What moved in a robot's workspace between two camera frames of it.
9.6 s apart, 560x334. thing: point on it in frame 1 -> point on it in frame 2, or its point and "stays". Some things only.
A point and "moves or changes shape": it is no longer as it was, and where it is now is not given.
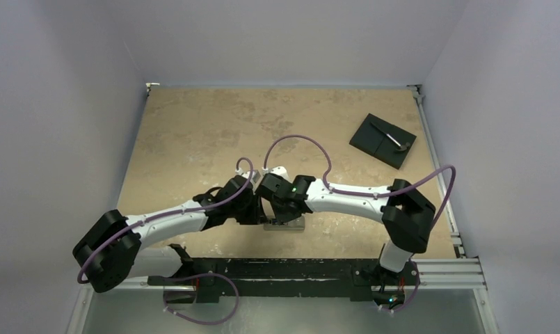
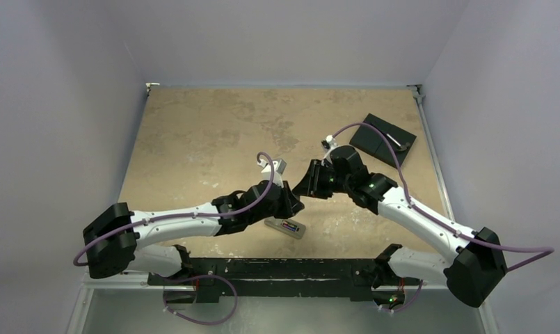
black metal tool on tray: x=401 y=147 stays
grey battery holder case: x=296 y=224 moves or changes shape
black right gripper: x=282 y=213 -> x=314 y=179
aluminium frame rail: x=417 y=92 stays
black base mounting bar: x=357 y=278 stays
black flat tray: x=373 y=141 stays
